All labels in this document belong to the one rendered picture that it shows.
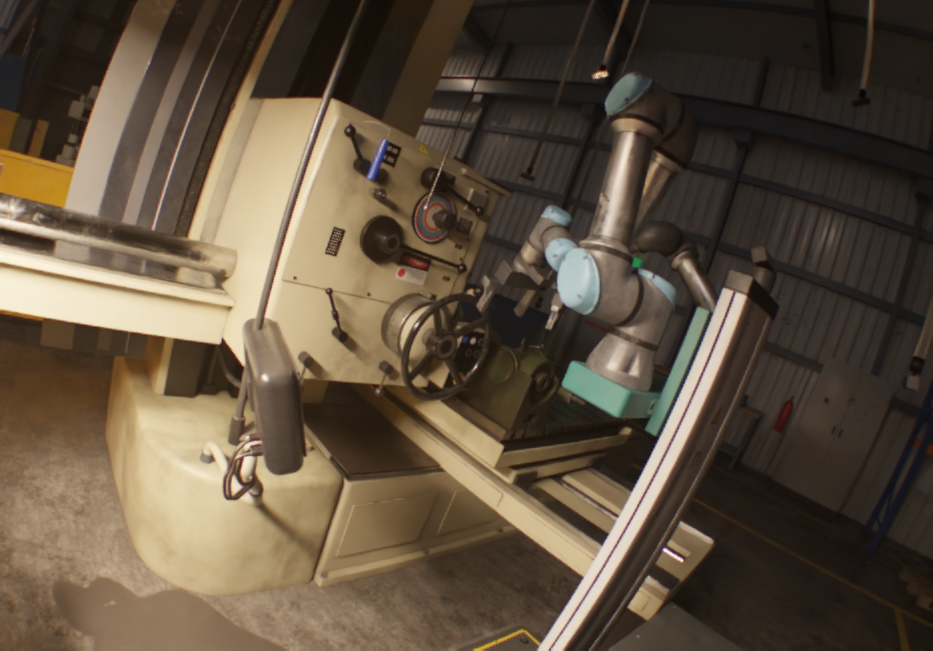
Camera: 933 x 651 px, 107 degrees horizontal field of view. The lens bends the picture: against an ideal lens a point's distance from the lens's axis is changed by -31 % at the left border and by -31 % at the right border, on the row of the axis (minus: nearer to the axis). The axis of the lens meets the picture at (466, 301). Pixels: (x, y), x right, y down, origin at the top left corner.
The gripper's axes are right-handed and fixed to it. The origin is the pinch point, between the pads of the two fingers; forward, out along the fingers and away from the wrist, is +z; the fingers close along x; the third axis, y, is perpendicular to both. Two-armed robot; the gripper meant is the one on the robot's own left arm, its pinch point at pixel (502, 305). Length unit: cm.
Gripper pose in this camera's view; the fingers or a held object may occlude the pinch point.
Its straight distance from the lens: 137.9
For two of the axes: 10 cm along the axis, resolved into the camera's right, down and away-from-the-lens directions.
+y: -3.7, -6.5, 6.6
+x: -8.2, -1.1, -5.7
